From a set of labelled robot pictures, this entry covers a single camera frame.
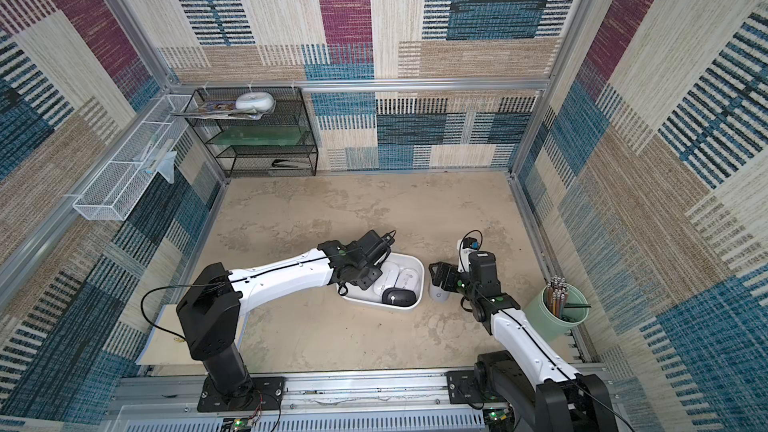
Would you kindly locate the magazine on shelf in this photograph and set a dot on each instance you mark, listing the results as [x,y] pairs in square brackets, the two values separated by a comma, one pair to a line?
[220,111]

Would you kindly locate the green mat on shelf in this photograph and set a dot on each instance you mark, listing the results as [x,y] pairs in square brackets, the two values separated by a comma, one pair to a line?
[258,136]

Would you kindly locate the matte white mouse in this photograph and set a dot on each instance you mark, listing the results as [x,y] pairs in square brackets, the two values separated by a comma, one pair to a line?
[408,279]

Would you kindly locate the white wire wall basket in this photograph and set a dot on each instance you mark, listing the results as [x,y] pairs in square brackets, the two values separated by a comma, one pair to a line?
[146,152]

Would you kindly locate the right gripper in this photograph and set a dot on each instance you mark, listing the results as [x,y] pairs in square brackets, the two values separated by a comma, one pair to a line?
[450,276]

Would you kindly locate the black Lecoo mouse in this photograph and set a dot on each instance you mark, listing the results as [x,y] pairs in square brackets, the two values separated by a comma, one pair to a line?
[399,298]

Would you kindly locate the white round device on shelf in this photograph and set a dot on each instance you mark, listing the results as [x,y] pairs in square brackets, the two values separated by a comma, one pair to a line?
[255,102]

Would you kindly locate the glossy white mouse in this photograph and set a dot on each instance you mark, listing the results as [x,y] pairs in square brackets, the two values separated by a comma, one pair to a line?
[388,279]

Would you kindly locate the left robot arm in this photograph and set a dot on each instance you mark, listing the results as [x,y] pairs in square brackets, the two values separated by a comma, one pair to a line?
[211,307]

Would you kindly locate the black wire shelf rack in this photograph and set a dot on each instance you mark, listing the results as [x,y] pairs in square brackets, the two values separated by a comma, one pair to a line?
[264,161]

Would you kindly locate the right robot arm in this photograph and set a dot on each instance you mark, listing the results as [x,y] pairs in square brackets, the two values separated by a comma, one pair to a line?
[546,393]

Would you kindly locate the grey speckled mouse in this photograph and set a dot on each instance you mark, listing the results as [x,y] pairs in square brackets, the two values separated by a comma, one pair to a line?
[437,294]

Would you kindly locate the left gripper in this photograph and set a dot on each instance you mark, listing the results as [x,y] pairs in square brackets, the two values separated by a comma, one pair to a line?
[376,273]

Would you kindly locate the green pencil cup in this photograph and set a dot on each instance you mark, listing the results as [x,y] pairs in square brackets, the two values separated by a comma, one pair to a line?
[557,309]

